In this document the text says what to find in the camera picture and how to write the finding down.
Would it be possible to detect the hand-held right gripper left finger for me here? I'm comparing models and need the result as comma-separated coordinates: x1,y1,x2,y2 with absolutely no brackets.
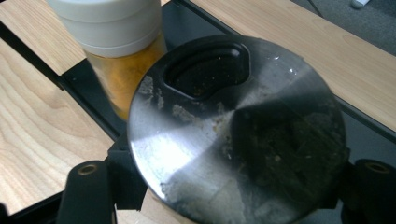
55,132,149,224

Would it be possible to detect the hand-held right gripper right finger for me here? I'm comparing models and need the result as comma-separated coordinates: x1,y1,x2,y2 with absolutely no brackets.
339,158,396,224

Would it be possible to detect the black two-tier metal rack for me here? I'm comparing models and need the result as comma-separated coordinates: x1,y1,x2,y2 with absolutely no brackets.
0,0,396,224

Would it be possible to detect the metal-lid spice jar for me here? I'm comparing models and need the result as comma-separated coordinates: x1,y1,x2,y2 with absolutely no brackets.
126,34,348,224

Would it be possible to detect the white-lid jar with orange contents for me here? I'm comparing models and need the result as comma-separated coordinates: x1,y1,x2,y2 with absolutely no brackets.
46,0,170,121

